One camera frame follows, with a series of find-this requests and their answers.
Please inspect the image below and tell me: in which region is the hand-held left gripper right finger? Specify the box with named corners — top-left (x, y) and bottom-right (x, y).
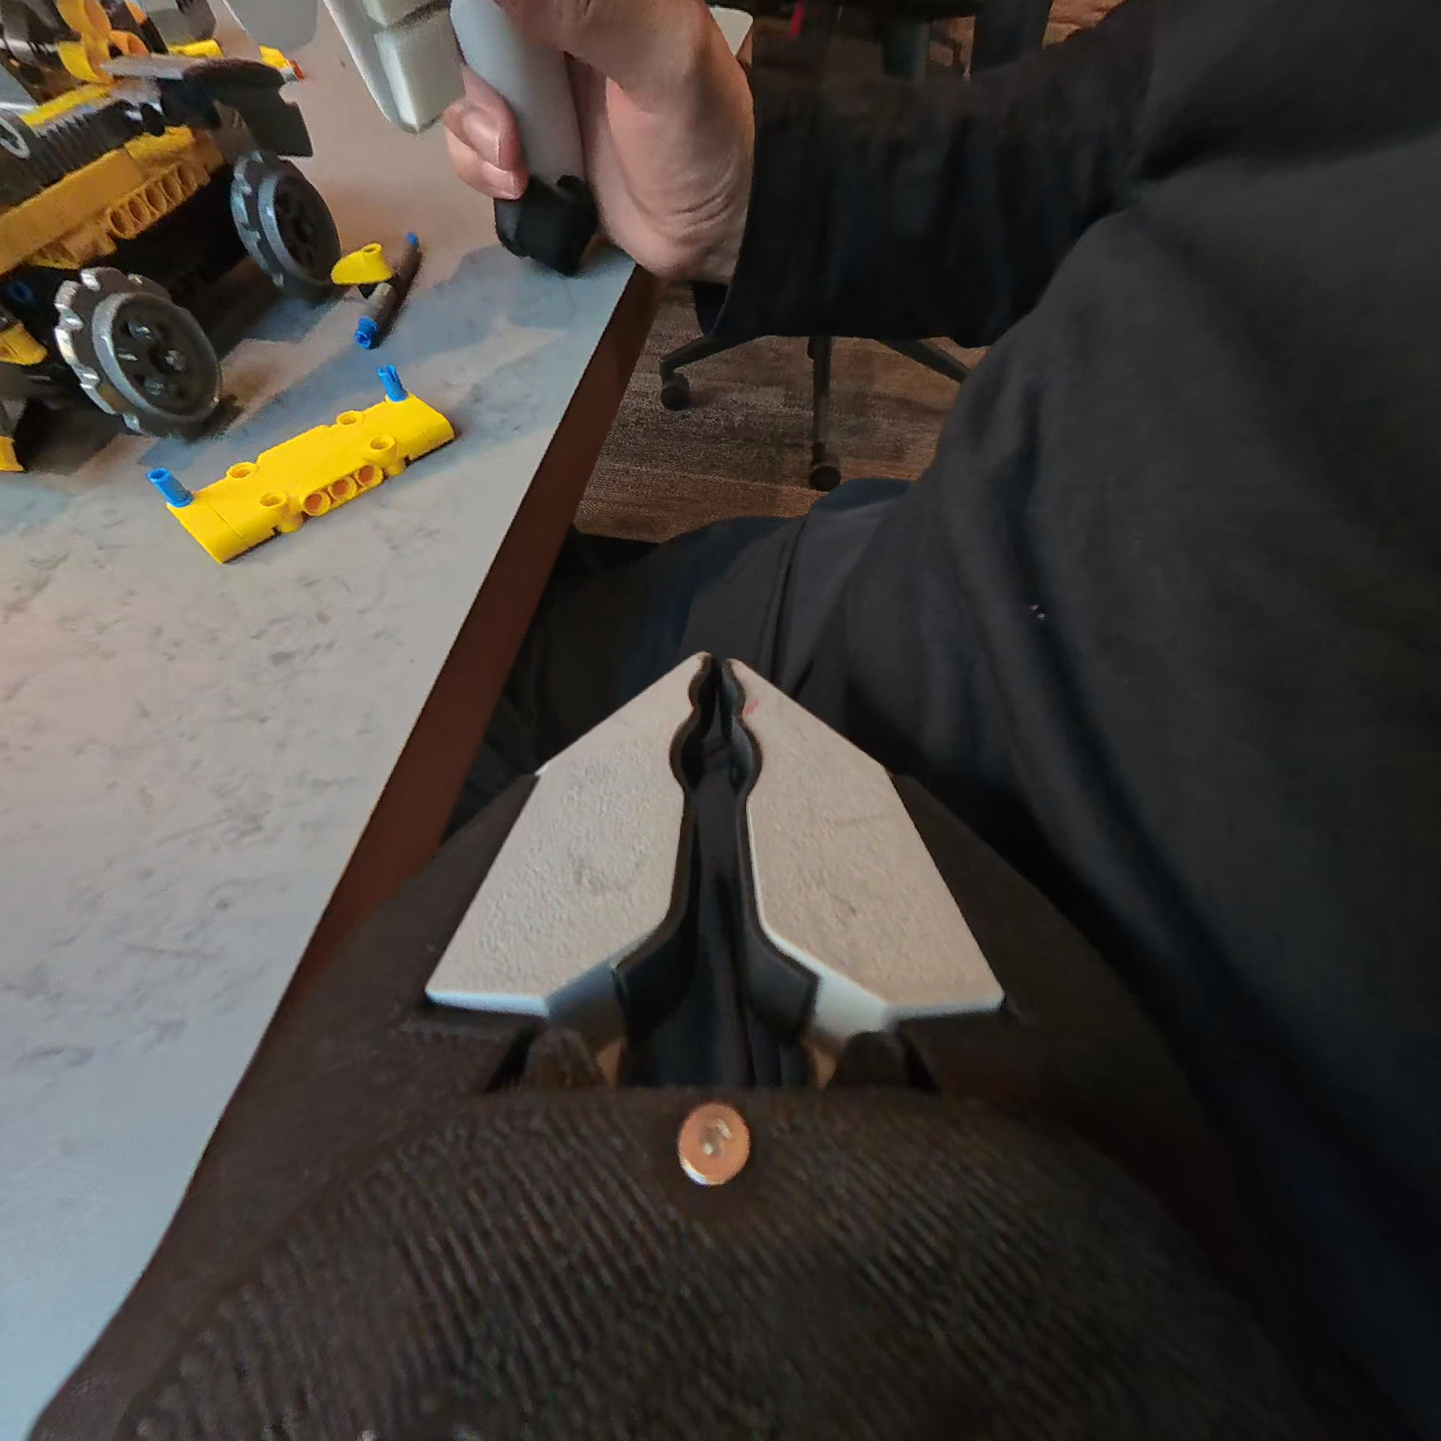
top-left (724, 658), bottom-right (1005, 1043)

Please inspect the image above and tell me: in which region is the yellow grey toy brick vehicle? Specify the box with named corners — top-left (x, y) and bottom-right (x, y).
top-left (0, 0), bottom-right (344, 475)

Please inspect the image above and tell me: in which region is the person's right forearm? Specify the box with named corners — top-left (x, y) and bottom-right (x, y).
top-left (691, 0), bottom-right (1441, 350)

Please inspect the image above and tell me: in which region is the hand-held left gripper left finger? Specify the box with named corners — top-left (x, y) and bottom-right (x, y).
top-left (425, 653), bottom-right (722, 1024)

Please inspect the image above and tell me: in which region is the person's black clothing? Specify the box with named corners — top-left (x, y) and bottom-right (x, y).
top-left (449, 135), bottom-right (1441, 1441)

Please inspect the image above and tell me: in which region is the black office chair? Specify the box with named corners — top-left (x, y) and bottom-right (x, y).
top-left (658, 331), bottom-right (974, 492)

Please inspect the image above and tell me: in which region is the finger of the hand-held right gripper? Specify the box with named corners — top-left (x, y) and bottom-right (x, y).
top-left (223, 0), bottom-right (322, 51)

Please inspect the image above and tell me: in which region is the yellow rectangular brick block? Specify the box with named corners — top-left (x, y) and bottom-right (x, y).
top-left (166, 399), bottom-right (456, 564)

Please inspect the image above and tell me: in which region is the grey axle with yellow cam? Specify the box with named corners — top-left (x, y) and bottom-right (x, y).
top-left (329, 233), bottom-right (423, 350)

